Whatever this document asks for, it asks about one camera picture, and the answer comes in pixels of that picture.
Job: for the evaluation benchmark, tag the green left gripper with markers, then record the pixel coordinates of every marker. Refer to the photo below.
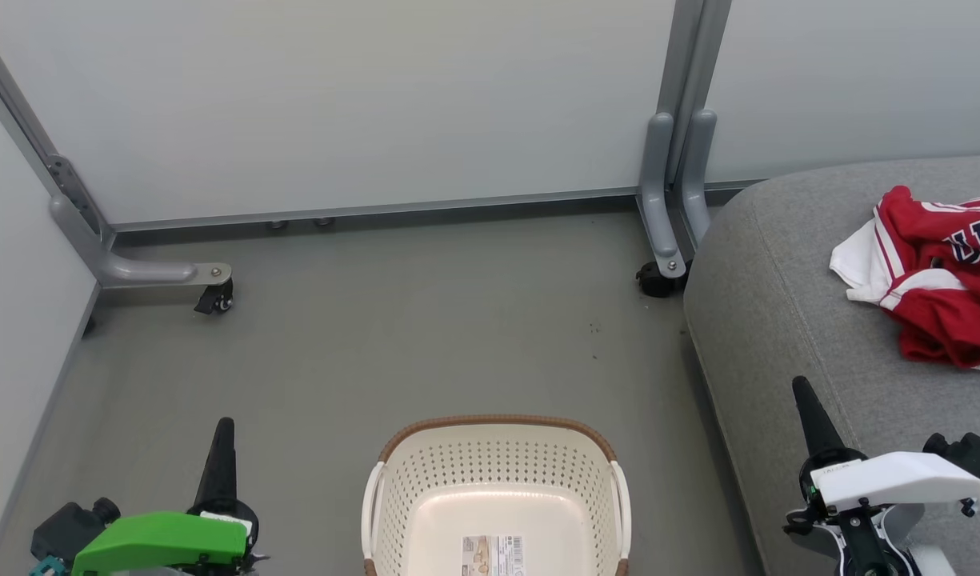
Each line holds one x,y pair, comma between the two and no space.
162,540

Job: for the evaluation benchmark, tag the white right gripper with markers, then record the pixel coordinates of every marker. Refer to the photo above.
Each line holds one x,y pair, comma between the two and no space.
898,478

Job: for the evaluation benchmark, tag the red white-trimmed jersey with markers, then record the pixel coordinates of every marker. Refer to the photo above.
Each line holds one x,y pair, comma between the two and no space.
954,328

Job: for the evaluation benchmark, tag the red and white jersey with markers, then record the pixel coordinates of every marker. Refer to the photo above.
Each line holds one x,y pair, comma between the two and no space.
922,232

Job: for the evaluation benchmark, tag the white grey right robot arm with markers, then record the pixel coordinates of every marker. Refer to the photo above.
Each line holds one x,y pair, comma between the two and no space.
866,544

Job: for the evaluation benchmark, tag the cream perforated laundry basket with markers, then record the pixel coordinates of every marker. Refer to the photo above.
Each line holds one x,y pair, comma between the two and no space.
498,472

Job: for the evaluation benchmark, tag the grey fabric sofa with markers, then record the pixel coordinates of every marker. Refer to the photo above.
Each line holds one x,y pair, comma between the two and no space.
778,320

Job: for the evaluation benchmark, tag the black caster wheel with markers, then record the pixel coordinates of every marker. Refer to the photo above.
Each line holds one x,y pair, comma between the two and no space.
215,298
656,284

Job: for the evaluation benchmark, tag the small grey panel stud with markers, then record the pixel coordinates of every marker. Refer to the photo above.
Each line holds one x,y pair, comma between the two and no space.
323,222
277,225

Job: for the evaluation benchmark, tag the grey curved partition foot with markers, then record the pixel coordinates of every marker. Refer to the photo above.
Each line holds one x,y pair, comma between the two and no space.
700,160
656,208

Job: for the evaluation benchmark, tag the paper label with barcode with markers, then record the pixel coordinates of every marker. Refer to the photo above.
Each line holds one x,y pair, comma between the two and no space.
494,556

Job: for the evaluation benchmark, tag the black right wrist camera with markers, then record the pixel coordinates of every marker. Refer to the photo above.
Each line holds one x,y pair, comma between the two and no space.
970,456

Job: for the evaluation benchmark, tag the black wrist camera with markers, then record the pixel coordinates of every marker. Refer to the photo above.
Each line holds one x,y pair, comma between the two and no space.
70,528
970,456

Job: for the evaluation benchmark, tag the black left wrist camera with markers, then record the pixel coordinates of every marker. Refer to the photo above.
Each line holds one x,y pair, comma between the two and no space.
70,528

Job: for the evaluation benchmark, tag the grey partition post with foot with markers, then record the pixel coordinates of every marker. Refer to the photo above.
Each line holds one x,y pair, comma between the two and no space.
130,270

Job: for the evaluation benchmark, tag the grey partition bottom rail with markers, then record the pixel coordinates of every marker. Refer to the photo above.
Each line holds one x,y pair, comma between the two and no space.
378,210

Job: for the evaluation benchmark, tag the grey double partition post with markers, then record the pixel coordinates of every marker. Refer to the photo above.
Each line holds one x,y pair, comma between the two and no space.
686,64

